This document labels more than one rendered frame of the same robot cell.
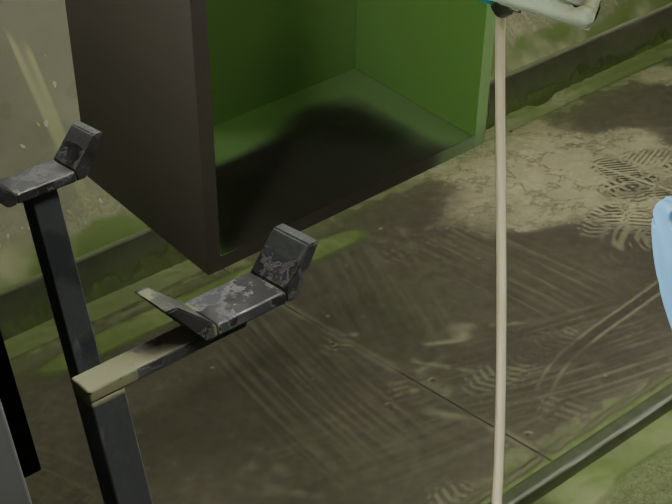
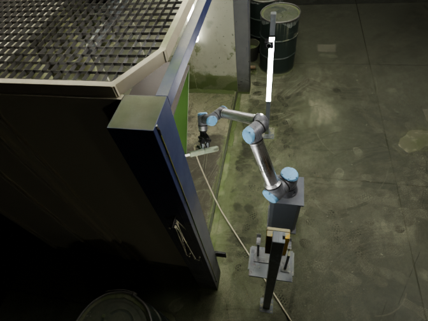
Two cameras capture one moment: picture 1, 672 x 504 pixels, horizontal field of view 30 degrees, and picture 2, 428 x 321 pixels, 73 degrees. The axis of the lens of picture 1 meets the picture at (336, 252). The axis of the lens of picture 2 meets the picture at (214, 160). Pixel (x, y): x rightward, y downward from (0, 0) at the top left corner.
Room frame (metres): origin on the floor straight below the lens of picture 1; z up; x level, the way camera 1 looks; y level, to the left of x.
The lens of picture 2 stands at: (0.19, 0.76, 2.99)
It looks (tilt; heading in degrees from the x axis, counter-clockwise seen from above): 53 degrees down; 323
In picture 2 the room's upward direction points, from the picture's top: 10 degrees counter-clockwise
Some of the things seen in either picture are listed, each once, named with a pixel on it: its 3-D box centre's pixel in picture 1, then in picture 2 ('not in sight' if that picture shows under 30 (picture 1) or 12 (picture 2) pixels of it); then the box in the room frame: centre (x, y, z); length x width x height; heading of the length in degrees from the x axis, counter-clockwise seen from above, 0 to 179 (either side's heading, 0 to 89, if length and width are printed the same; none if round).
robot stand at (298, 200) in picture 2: not in sight; (283, 206); (0.87, -0.54, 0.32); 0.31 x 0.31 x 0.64; 34
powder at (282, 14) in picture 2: not in sight; (280, 13); (2.60, -2.74, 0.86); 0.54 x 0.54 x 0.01
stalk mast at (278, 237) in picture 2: not in sight; (271, 282); (0.45, 0.25, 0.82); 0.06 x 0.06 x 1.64; 34
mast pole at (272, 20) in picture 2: not in sight; (269, 85); (1.78, -1.44, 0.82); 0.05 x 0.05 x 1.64; 34
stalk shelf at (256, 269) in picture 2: not in sight; (271, 263); (0.54, 0.14, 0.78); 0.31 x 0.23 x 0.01; 34
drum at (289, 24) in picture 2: not in sight; (278, 40); (2.60, -2.74, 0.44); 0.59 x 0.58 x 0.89; 139
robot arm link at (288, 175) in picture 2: not in sight; (288, 178); (0.87, -0.53, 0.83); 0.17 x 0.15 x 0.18; 87
